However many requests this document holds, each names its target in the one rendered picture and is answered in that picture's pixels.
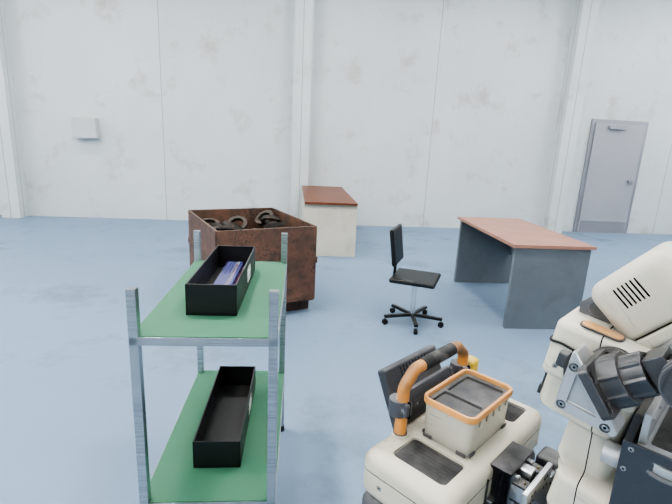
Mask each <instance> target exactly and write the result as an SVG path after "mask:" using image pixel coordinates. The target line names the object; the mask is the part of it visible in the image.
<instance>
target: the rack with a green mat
mask: <svg viewBox="0 0 672 504"><path fill-rule="evenodd" d="M193 238H194V263H193V264H192V265H191V266H190V267H189V268H188V269H187V271H186V272H185V273H184V274H183V275H182V276H181V278H180V279H179V280H178V281H177V282H176V283H175V284H174V286H173V287H172V288H171V289H170V290H169V291H168V292H167V294H166V295H165V296H164V297H163V298H162V299H161V300H160V302H159V303H158V304H157V305H156V306H155V307H154V308H153V310H152V311H151V312H150V313H149V314H148V315H147V316H146V318H145V319H144V320H143V321H142V322H141V323H140V307H139V291H138V287H136V286H129V287H127V288H126V289H125V298H126V313H127V327H128V344H129V357H130V371H131V386H132V400H133V415H134V429H135V444H136V458H137V473H138V488H139V502H140V504H276V491H277V477H278V463H279V449H280V435H281V432H283V431H284V386H285V338H286V291H287V243H288V233H283V232H282V233H281V262H264V261H255V271H254V274H253V276H252V279H251V281H250V284H249V286H248V289H247V291H246V294H245V297H244V299H243V302H242V304H241V307H240V309H239V312H238V314H237V316H205V315H186V304H185V283H186V282H187V281H188V280H189V279H190V277H191V276H192V275H193V274H194V273H195V271H196V270H197V269H198V268H199V267H200V265H201V264H202V263H203V262H204V261H205V260H202V259H201V230H194V231H193ZM279 334H280V340H279ZM278 342H279V371H278ZM142 346H197V372H198V373H197V376H196V378H195V380H194V382H193V385H192V387H191V389H190V391H189V394H188V396H187V398H186V401H185V403H184V405H183V407H182V410H181V412H180V414H179V416H178V419H177V421H176V423H175V425H174V428H173V430H172V432H171V434H170V437H169V439H168V441H167V443H166V446H165V448H164V450H163V452H162V455H161V457H160V459H159V461H158V464H157V466H156V468H155V470H154V473H153V475H152V477H151V479H150V471H149V454H148V438H147V422H146V405H145V389H144V373H143V356H142ZM204 346H234V347H268V371H255V391H254V397H253V402H252V408H251V413H250V418H249V424H248V429H247V434H246V440H245V445H244V450H243V456H242V461H241V467H233V468H193V439H194V437H195V434H196V431H197V428H198V425H199V423H200V420H201V417H202V414H203V411H204V409H205V406H206V403H207V400H208V398H209V395H210V392H211V389H212V386H213V384H214V381H215V378H216V375H217V373H218V370H204Z"/></svg>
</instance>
